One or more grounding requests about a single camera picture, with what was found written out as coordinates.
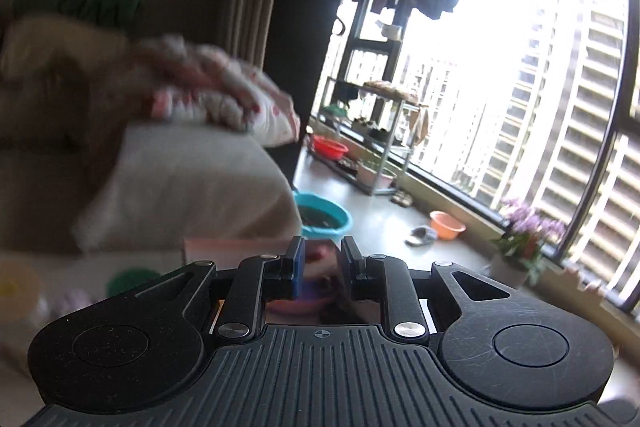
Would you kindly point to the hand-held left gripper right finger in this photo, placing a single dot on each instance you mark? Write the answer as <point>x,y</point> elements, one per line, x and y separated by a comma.
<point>350,272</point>

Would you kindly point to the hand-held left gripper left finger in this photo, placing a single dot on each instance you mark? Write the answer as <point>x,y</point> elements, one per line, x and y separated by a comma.
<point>298,272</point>

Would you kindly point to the pink cardboard box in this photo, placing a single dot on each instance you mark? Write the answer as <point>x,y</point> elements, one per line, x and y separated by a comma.
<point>230,249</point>

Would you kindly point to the teal plastic basin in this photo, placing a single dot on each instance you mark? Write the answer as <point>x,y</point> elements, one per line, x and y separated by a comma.
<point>325,219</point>

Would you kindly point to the grey slippers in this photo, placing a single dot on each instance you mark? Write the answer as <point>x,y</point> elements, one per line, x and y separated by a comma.
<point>421,237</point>

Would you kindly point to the white pot with plant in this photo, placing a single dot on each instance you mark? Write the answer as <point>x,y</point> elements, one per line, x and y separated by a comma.
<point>375,174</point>

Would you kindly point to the orange plastic basin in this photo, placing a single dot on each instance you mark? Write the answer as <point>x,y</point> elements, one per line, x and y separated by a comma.
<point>446,227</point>

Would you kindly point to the red plastic basin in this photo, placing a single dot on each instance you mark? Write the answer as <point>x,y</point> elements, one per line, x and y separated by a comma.
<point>329,148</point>

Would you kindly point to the white covered sofa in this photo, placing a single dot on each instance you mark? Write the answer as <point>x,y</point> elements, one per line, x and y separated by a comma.
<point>190,187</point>

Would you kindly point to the metal shoe rack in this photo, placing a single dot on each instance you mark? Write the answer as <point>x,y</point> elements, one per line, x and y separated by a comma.
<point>380,107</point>

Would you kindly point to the green lidded jar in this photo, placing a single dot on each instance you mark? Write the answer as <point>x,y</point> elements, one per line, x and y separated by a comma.
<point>131,282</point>

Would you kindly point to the potted purple flowers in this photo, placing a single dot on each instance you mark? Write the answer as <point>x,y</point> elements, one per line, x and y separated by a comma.
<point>530,232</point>

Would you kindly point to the pink floral blanket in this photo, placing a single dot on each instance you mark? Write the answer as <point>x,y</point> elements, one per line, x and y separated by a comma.
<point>215,87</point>

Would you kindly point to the clear plastic jar orange label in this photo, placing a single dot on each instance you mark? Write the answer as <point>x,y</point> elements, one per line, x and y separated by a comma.
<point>17,302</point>

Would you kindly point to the cream blanket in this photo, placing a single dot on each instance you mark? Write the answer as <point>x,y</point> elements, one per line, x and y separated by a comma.
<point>55,67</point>

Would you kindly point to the black window frame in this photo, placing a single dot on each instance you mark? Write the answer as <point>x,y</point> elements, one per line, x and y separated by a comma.
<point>600,187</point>

